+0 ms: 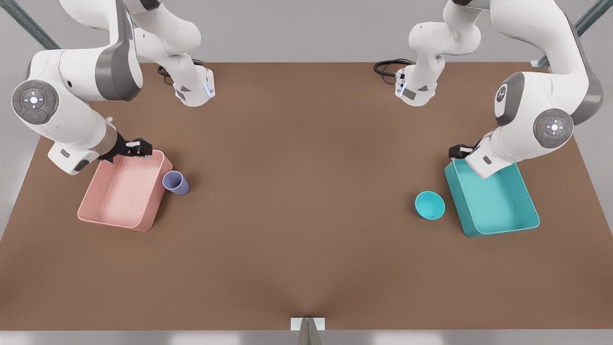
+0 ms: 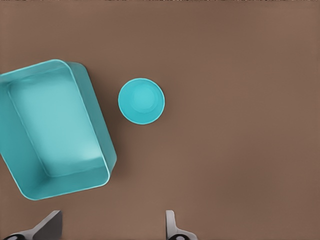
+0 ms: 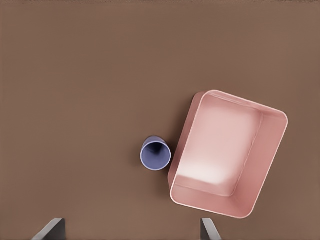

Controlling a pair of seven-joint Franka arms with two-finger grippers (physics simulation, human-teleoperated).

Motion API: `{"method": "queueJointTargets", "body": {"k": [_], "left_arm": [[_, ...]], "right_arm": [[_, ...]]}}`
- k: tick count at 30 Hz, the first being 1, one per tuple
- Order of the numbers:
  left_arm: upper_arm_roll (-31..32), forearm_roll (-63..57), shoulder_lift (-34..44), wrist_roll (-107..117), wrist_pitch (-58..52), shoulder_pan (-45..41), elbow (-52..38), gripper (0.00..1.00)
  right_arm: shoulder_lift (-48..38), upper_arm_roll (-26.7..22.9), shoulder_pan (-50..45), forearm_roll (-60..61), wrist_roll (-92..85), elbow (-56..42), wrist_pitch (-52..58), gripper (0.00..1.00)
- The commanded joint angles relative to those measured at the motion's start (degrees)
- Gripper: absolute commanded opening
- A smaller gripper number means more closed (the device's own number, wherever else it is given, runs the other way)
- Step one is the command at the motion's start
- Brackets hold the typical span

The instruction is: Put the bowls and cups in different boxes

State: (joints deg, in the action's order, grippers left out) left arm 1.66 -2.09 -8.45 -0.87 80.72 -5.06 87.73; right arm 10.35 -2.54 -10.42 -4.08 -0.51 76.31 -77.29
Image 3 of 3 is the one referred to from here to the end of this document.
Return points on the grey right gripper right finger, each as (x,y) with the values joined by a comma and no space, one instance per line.
(208,230)

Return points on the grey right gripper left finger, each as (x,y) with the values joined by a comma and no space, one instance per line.
(51,231)

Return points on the pink rectangular box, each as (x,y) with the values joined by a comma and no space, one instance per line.
(226,155)

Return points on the blue-violet cup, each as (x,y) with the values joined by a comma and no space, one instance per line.
(155,155)

